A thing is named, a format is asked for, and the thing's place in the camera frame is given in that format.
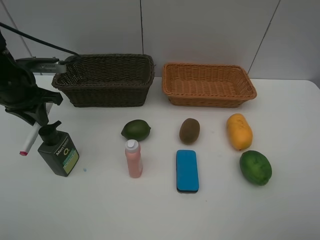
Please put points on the dark brown wicker basket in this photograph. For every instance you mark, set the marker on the dark brown wicker basket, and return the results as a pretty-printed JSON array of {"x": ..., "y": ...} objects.
[{"x": 106, "y": 80}]

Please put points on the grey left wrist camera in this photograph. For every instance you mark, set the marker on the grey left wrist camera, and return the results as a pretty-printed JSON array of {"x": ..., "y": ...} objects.
[{"x": 42, "y": 65}]

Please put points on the pink bottle white cap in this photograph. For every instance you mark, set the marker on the pink bottle white cap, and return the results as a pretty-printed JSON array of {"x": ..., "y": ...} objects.
[{"x": 133, "y": 157}]

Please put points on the orange wicker basket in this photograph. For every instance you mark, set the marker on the orange wicker basket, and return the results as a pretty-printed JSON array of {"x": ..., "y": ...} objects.
[{"x": 207, "y": 85}]

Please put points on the smooth green lime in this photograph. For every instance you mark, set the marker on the smooth green lime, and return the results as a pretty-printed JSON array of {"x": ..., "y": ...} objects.
[{"x": 137, "y": 130}]

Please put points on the white marker pen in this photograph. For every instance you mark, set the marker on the white marker pen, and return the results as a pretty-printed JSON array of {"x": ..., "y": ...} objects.
[{"x": 30, "y": 140}]

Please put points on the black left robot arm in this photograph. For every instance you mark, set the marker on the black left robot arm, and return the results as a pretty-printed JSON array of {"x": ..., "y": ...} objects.
[{"x": 19, "y": 93}]

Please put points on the brown kiwi fruit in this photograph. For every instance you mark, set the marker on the brown kiwi fruit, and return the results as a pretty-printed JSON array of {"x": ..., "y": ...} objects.
[{"x": 189, "y": 131}]

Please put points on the blue whiteboard eraser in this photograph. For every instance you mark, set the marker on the blue whiteboard eraser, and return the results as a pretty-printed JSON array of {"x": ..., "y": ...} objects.
[{"x": 187, "y": 178}]

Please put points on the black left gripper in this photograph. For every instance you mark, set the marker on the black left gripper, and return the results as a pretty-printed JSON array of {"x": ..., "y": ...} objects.
[{"x": 19, "y": 93}]

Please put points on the bumpy green citrus fruit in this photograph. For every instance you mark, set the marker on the bumpy green citrus fruit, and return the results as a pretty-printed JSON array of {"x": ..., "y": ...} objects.
[{"x": 255, "y": 167}]

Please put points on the dark green pump bottle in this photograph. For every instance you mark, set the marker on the dark green pump bottle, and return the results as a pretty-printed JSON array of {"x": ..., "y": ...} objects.
[{"x": 58, "y": 149}]

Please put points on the yellow mango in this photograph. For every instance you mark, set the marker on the yellow mango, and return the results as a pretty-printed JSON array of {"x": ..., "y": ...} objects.
[{"x": 239, "y": 132}]

